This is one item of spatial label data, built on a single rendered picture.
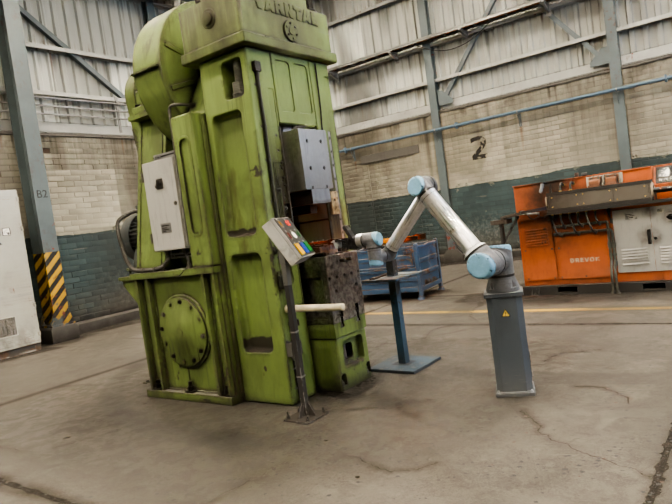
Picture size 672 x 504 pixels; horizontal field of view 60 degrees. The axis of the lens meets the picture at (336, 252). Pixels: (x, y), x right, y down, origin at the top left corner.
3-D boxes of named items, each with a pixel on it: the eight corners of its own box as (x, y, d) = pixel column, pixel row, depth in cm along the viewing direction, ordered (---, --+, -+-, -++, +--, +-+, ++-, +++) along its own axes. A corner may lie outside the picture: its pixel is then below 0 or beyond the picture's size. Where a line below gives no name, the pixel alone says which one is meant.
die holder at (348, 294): (365, 312, 414) (357, 249, 412) (334, 324, 384) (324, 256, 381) (304, 313, 447) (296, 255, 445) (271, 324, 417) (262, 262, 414)
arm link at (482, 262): (510, 264, 328) (428, 169, 353) (496, 269, 315) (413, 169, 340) (491, 281, 336) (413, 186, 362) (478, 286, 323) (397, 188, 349)
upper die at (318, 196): (331, 202, 402) (329, 188, 401) (313, 203, 386) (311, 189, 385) (285, 209, 427) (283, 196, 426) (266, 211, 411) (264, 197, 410)
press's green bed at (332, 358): (373, 377, 417) (364, 312, 414) (343, 394, 387) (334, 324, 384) (312, 374, 449) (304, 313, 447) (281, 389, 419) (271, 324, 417)
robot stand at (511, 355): (534, 384, 353) (522, 286, 350) (536, 396, 332) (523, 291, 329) (496, 386, 360) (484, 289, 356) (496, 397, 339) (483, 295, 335)
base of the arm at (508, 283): (519, 286, 349) (517, 270, 349) (520, 291, 331) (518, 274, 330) (487, 289, 355) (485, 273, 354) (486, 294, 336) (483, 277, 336)
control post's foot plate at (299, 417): (331, 412, 353) (329, 397, 353) (308, 425, 335) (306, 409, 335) (303, 409, 366) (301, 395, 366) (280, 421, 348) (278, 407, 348)
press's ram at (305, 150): (340, 187, 412) (332, 130, 410) (306, 189, 381) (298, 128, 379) (295, 195, 437) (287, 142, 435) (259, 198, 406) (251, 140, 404)
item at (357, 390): (399, 376, 409) (399, 374, 409) (353, 404, 363) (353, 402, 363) (353, 374, 433) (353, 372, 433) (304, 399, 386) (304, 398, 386)
